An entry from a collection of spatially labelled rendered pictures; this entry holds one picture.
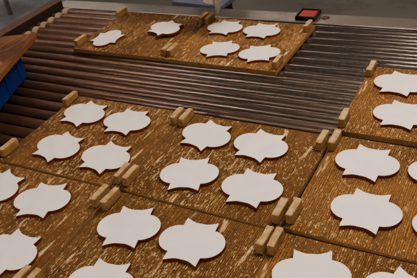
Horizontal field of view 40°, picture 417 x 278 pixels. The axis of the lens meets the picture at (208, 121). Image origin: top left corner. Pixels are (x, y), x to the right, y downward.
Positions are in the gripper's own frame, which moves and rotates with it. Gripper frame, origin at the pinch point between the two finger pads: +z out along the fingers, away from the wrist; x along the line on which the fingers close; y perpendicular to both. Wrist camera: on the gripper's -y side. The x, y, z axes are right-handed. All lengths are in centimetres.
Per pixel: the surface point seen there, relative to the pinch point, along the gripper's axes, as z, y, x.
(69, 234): 8, 13, 107
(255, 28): 7.4, -11.4, 2.7
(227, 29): 7.5, -1.0, 2.8
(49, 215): 8, 21, 101
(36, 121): 10, 47, 59
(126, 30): 8.7, 40.4, -2.2
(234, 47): 7.4, -6.5, 17.7
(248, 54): 7.4, -12.4, 23.5
